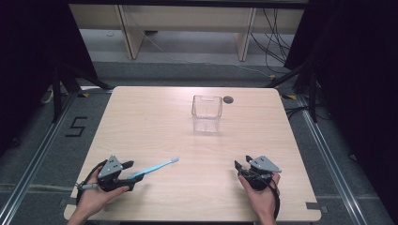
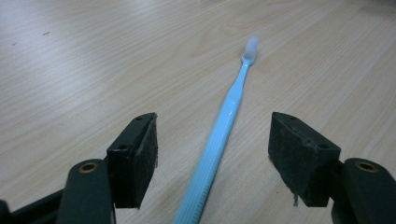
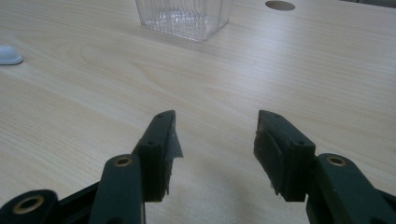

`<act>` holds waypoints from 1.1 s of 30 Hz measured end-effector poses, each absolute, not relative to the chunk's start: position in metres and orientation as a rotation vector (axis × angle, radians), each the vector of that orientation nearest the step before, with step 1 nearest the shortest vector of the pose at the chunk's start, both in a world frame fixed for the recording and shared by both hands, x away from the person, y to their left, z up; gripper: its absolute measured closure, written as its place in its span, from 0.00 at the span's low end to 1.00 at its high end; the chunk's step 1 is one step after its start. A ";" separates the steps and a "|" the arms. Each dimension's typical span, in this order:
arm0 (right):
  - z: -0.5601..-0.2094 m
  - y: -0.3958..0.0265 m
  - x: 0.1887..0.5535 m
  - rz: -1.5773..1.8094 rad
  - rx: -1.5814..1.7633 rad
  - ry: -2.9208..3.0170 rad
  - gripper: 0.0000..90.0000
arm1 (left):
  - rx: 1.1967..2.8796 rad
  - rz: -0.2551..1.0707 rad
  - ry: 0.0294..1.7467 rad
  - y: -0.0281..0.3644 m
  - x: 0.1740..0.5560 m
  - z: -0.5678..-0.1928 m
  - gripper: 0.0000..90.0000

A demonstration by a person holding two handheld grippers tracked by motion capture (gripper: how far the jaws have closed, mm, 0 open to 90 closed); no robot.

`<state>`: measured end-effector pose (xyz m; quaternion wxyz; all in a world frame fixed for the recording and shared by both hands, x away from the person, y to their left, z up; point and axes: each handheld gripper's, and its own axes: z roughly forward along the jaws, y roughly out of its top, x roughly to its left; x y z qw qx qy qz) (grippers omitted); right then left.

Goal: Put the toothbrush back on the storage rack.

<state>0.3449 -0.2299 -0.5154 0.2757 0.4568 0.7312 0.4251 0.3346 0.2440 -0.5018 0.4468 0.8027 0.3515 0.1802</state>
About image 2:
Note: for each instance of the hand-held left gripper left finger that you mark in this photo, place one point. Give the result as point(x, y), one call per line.
point(132, 161)

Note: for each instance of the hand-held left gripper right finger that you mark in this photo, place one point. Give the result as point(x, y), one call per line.
point(302, 158)

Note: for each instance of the light blue toothbrush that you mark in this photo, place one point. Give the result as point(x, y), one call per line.
point(214, 143)

